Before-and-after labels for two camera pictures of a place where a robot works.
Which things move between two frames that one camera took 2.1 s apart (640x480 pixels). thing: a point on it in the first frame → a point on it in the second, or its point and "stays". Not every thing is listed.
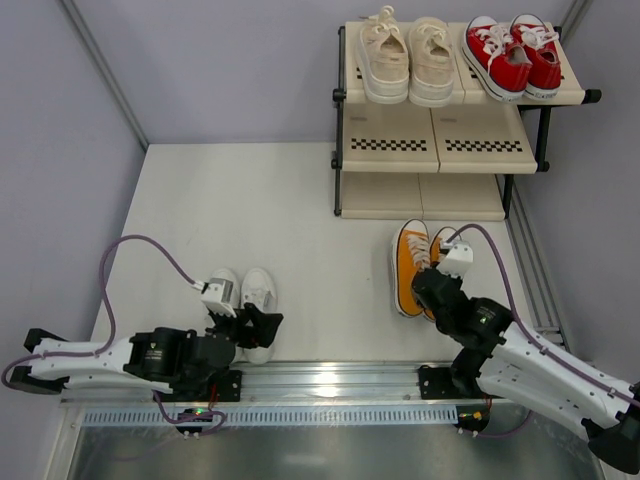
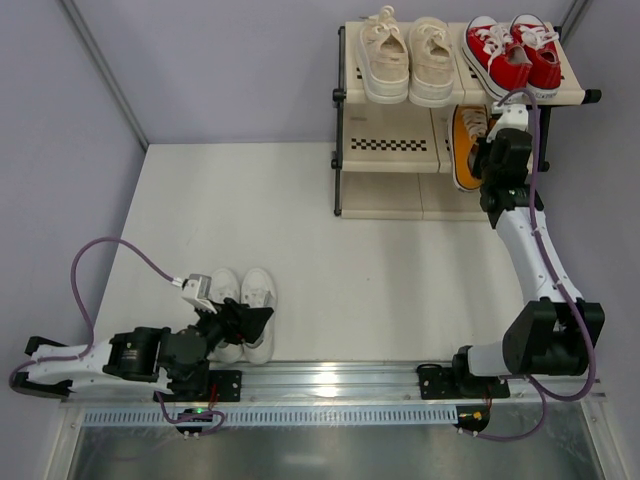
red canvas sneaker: (496, 65) stays
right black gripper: (430, 288) → (493, 157)
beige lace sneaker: (432, 63) stays
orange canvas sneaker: (411, 252) → (469, 124)
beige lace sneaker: (383, 58) stays
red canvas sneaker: (531, 33) stays
